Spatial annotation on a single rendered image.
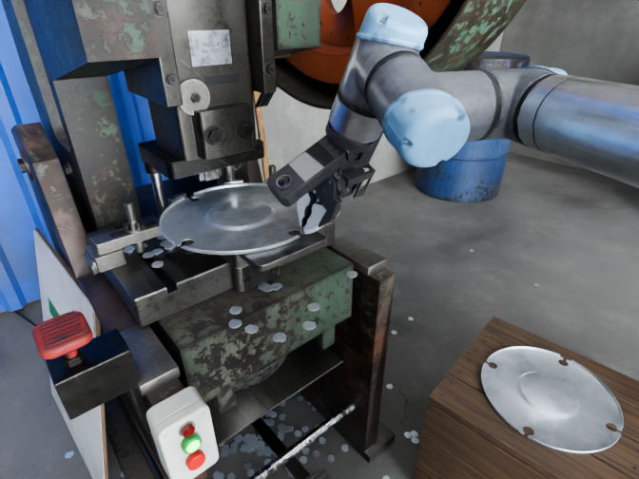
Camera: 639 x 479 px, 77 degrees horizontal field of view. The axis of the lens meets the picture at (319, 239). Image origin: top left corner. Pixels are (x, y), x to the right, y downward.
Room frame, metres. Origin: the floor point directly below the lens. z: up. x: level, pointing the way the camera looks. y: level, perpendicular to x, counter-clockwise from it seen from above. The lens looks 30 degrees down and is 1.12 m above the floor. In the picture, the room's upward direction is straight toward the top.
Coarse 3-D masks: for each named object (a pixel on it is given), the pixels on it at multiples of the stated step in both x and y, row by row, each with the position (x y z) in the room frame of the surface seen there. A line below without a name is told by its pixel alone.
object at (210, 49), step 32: (192, 0) 0.71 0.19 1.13; (224, 0) 0.74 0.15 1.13; (192, 32) 0.70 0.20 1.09; (224, 32) 0.74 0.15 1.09; (192, 64) 0.70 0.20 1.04; (224, 64) 0.73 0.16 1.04; (192, 96) 0.67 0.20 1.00; (224, 96) 0.73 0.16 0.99; (160, 128) 0.74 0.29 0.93; (192, 128) 0.69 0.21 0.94; (224, 128) 0.69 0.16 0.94; (192, 160) 0.68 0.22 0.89
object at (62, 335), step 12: (72, 312) 0.43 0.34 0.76; (48, 324) 0.40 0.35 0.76; (60, 324) 0.40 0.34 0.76; (72, 324) 0.40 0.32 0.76; (84, 324) 0.40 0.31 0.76; (36, 336) 0.38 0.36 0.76; (48, 336) 0.38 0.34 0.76; (60, 336) 0.38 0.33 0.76; (72, 336) 0.38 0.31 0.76; (84, 336) 0.38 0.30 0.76; (48, 348) 0.36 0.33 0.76; (60, 348) 0.36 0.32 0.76; (72, 348) 0.37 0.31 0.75
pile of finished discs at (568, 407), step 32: (512, 352) 0.76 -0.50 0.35; (544, 352) 0.76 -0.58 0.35; (512, 384) 0.66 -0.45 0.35; (544, 384) 0.65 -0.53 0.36; (576, 384) 0.66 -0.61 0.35; (512, 416) 0.57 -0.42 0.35; (544, 416) 0.57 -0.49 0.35; (576, 416) 0.57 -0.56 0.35; (608, 416) 0.57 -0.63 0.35; (576, 448) 0.50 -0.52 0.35; (608, 448) 0.50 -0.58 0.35
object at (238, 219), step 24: (216, 192) 0.79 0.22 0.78; (240, 192) 0.79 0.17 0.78; (264, 192) 0.79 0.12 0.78; (168, 216) 0.68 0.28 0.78; (192, 216) 0.68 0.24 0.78; (216, 216) 0.67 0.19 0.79; (240, 216) 0.67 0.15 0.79; (264, 216) 0.67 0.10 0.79; (288, 216) 0.68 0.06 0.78; (168, 240) 0.58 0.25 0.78; (216, 240) 0.59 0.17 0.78; (240, 240) 0.59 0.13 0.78; (264, 240) 0.59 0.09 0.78; (288, 240) 0.58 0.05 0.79
